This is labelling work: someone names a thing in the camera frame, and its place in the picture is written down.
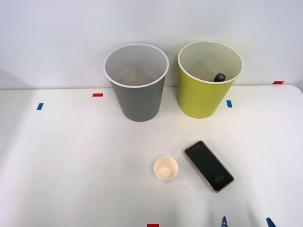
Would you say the yellow label plastic bottle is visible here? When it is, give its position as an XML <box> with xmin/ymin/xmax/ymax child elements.
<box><xmin>196</xmin><ymin>72</ymin><xmax>227</xmax><ymax>83</ymax></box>

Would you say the black smartphone in clear case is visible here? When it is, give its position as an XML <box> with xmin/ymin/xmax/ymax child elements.
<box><xmin>184</xmin><ymin>140</ymin><xmax>235</xmax><ymax>193</ymax></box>

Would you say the white paper cup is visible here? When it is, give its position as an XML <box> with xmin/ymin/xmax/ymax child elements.
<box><xmin>153</xmin><ymin>156</ymin><xmax>178</xmax><ymax>181</ymax></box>

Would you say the yellow-green plastic waste bin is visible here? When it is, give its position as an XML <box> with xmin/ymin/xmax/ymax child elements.
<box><xmin>177</xmin><ymin>40</ymin><xmax>244</xmax><ymax>120</ymax></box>

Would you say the grey plastic waste bin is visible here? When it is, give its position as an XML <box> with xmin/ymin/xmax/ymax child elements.
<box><xmin>103</xmin><ymin>43</ymin><xmax>169</xmax><ymax>123</ymax></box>

